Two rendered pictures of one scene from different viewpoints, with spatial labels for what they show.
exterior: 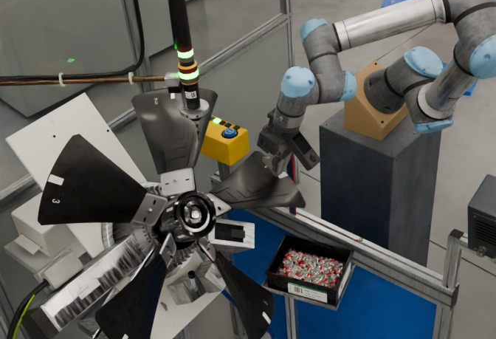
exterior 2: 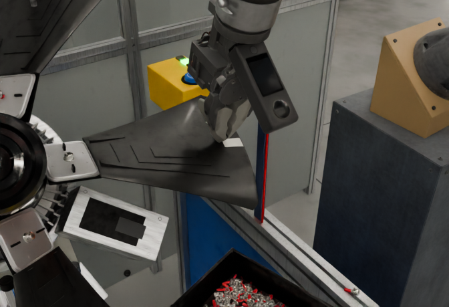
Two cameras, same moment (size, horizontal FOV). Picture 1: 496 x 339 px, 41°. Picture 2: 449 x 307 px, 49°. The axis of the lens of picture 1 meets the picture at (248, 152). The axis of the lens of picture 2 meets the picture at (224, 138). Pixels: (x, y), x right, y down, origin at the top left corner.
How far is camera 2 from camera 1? 1.15 m
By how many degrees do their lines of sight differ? 10
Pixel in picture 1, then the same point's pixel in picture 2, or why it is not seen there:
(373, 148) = (410, 147)
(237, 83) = not seen: hidden behind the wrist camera
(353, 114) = (389, 89)
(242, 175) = (158, 126)
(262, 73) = (289, 51)
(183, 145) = (35, 32)
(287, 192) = (228, 173)
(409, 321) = not seen: outside the picture
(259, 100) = not seen: hidden behind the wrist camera
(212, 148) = (166, 95)
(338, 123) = (362, 104)
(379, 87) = (439, 49)
